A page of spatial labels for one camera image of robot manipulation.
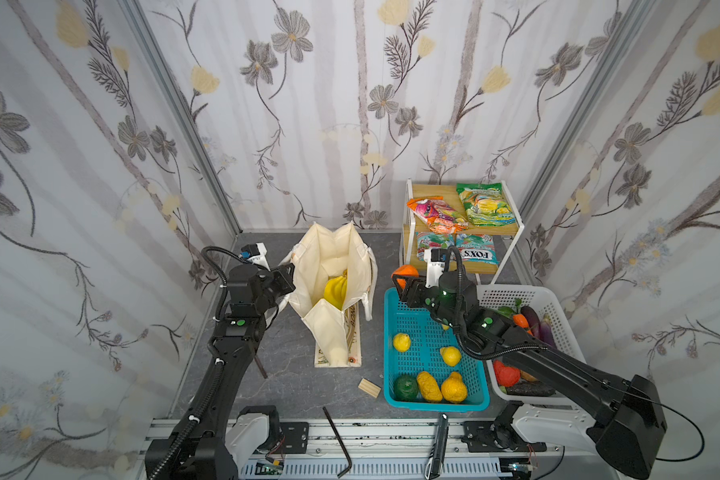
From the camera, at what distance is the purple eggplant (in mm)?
875

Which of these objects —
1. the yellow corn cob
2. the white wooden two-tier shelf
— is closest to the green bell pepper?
the yellow corn cob

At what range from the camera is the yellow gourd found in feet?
2.56
